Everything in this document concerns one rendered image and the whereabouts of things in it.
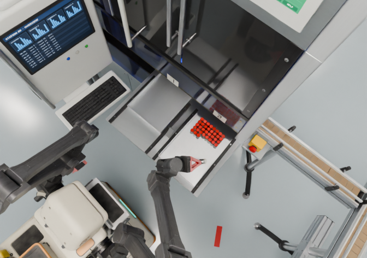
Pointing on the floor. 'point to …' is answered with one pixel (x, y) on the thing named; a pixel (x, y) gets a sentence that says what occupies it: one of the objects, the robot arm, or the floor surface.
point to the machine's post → (311, 58)
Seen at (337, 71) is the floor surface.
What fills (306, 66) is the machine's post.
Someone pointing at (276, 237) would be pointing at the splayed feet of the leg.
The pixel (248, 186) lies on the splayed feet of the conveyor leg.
